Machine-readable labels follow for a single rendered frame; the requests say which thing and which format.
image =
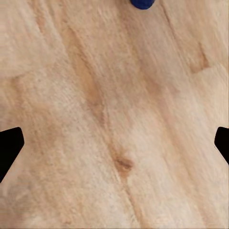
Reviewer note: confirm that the can of soda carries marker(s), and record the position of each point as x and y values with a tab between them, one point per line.
143	4

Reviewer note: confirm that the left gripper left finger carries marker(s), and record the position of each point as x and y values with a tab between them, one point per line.
11	143

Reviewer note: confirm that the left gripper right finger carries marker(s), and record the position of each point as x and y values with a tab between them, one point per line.
222	142

